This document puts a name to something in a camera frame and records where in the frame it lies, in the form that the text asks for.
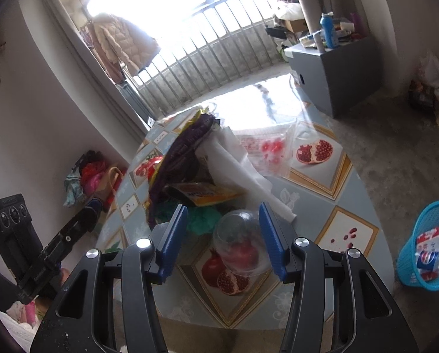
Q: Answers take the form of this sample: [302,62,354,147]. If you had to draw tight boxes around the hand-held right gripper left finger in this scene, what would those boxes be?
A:
[30,204,188,353]

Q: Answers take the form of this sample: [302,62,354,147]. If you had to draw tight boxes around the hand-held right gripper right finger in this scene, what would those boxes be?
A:
[258,202,420,353]

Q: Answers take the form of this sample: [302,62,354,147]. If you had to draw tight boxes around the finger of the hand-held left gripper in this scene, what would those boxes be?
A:
[45,199,106,262]

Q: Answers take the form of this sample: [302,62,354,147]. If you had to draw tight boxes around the clear plastic dome cup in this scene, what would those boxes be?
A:
[213,209,273,276]

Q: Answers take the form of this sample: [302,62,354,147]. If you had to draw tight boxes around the green wrapper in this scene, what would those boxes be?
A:
[157,206,223,234]

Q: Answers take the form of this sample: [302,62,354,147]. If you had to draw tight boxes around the yellow snack packet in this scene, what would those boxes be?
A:
[168,182,246,207]

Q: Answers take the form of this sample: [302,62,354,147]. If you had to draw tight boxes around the purple snack bag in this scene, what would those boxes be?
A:
[148,112,220,229]

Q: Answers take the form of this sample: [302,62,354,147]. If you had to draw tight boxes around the clear zip bag red flowers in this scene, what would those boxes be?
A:
[256,121,316,177]

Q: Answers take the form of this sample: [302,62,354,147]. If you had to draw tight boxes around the blue plastic basket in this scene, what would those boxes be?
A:
[396,200,439,288]

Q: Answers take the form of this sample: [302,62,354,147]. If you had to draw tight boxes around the pile of colourful clothes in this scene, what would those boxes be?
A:
[64,150,126,207]

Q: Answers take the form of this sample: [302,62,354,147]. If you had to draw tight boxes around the fruit print tablecloth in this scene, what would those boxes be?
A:
[94,74,383,329]

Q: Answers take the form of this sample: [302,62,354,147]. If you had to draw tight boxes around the red white blue wrapper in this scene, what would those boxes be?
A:
[416,227,439,278]

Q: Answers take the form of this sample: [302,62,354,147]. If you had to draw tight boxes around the grey cabinet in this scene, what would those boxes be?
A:
[283,35,376,118]

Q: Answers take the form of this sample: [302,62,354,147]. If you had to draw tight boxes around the metal balcony railing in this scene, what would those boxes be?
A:
[131,0,293,114]

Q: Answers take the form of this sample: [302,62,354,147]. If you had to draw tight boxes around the cream puffer coat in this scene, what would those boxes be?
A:
[92,12,159,81]

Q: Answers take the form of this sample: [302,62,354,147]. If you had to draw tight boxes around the blue bottle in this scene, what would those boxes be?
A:
[320,13,339,48]

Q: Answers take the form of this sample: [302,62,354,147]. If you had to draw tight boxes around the cardboard box clutter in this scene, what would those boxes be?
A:
[265,0,308,41]

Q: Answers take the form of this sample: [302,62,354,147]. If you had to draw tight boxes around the pile of plastic bags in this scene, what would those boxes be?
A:
[408,49,439,118]

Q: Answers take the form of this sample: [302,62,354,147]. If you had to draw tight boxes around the purple bottle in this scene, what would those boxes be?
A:
[350,13,365,39]

